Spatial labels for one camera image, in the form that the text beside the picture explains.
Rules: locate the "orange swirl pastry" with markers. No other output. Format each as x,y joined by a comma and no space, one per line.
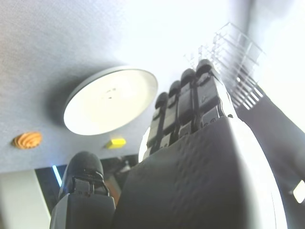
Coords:
27,140

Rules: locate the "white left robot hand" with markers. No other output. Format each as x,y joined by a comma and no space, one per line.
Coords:
190,179

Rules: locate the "yellow rectangular block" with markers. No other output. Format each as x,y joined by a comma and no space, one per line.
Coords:
115,143

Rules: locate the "white column with light strip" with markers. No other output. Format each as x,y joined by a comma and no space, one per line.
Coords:
19,202

